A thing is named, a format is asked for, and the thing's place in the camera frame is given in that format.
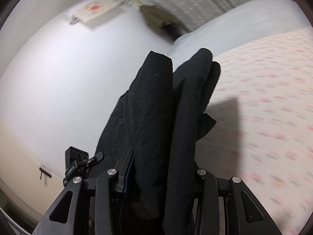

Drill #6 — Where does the black coat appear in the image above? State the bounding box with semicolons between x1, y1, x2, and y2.
90;48;221;234

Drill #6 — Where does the cherry print bed sheet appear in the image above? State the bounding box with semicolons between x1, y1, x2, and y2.
196;27;312;234

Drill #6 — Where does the olive green hanging jacket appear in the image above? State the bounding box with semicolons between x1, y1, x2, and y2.
139;5;190;42

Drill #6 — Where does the light grey blanket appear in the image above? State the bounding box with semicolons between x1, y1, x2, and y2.
168;0;310;69

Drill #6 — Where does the black wall hook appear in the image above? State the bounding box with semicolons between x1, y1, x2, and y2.
39;166;52;179

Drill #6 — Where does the wall poster with red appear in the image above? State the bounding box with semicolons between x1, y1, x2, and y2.
65;0;125;30

